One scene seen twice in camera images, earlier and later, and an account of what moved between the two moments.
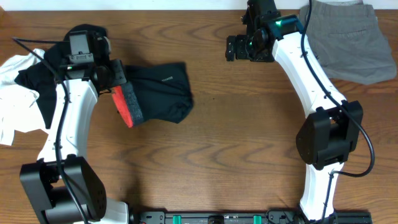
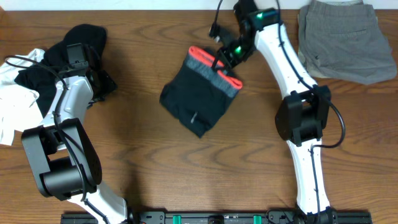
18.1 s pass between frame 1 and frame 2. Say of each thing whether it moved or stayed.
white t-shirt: stayed
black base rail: stayed
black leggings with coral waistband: moved
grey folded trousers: stayed
